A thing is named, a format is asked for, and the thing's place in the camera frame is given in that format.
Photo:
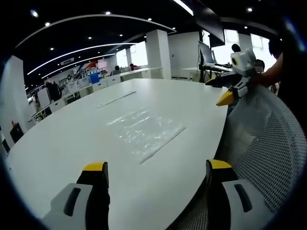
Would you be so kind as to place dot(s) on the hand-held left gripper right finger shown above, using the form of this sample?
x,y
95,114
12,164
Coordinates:
x,y
230,191

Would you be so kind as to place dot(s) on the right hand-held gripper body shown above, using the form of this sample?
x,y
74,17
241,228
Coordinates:
x,y
243,62

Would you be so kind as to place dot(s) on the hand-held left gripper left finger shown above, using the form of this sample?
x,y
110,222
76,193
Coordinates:
x,y
72,206

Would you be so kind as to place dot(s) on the large clear food packaging bag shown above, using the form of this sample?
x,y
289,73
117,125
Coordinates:
x,y
144,134

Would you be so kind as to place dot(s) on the white standing desk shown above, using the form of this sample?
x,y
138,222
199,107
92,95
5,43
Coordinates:
x,y
208,69

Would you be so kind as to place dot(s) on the computer monitor on stand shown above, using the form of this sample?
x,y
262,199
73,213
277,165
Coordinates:
x,y
205,51

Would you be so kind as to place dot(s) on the large black hanging screen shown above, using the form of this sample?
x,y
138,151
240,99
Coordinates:
x,y
213,28

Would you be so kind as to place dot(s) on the white mesh office chair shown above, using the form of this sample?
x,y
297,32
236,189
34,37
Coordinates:
x,y
268,148

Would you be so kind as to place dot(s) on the white square pillar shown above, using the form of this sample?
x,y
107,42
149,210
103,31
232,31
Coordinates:
x,y
158,55

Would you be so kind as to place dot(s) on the long white office desk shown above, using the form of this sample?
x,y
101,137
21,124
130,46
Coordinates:
x,y
136,72

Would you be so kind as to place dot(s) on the black office chair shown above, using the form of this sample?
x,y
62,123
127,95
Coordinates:
x,y
16,133

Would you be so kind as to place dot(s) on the black hanging jacket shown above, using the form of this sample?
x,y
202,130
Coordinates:
x,y
54,91

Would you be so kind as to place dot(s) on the blue storage crate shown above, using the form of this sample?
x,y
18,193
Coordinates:
x,y
94,78

